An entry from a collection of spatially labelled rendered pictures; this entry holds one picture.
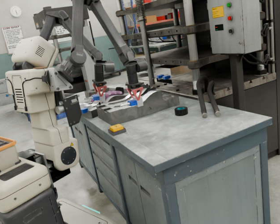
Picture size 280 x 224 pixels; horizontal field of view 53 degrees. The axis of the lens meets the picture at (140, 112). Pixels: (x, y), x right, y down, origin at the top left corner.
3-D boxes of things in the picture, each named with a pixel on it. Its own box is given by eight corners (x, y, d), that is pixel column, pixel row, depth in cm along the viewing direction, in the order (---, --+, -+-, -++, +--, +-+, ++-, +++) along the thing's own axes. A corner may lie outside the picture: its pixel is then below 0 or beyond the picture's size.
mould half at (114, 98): (92, 118, 196) (89, 103, 193) (73, 114, 214) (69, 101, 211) (142, 98, 227) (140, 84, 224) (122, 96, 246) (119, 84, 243)
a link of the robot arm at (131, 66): (123, 64, 160) (128, 64, 155) (133, 62, 163) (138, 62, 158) (125, 76, 161) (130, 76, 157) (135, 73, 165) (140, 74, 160)
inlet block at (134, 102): (123, 111, 159) (121, 102, 158) (119, 109, 164) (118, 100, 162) (143, 105, 164) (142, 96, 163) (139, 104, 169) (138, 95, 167)
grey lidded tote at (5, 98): (-3, 107, 737) (-7, 95, 728) (-3, 105, 774) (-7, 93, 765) (21, 101, 761) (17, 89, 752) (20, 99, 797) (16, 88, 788)
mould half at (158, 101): (112, 126, 172) (108, 105, 168) (98, 118, 194) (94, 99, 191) (179, 104, 192) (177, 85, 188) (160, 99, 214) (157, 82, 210)
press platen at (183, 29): (194, 53, 197) (191, 25, 192) (121, 53, 310) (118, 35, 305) (276, 34, 230) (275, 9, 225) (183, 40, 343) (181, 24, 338)
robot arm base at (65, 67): (47, 71, 141) (61, 70, 133) (55, 59, 144) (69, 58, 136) (59, 82, 147) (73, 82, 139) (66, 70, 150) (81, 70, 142)
